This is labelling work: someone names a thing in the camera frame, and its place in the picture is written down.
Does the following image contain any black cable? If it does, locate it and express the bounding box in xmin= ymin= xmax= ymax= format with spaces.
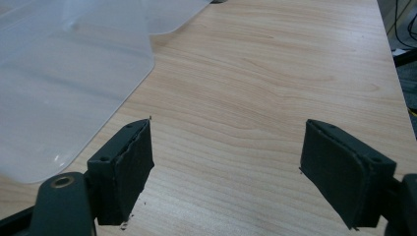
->
xmin=393 ymin=0 xmax=417 ymax=50

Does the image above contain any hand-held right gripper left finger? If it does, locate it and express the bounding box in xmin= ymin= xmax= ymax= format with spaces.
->
xmin=87 ymin=118 xmax=155 ymax=226

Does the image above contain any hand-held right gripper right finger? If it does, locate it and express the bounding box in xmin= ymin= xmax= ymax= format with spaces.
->
xmin=299 ymin=118 xmax=397 ymax=230

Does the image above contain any black metal stand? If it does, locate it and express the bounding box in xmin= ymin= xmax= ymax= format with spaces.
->
xmin=392 ymin=48 xmax=417 ymax=68

